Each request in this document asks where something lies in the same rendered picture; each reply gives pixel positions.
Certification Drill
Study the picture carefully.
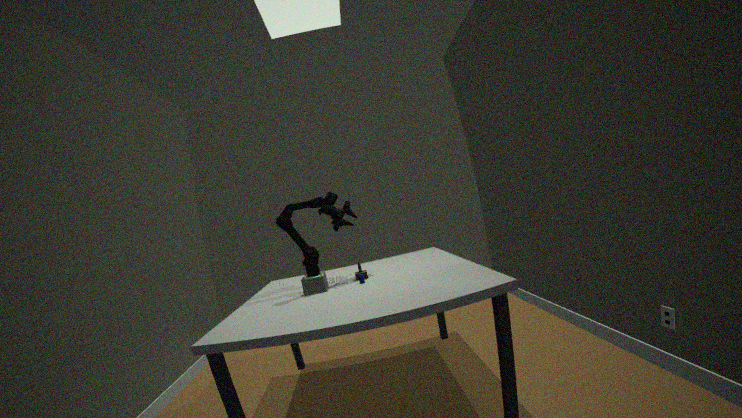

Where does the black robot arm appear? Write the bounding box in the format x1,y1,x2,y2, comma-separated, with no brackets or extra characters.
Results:
276,192,338,278

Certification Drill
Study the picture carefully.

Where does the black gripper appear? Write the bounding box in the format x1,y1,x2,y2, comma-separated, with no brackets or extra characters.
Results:
329,201,357,231

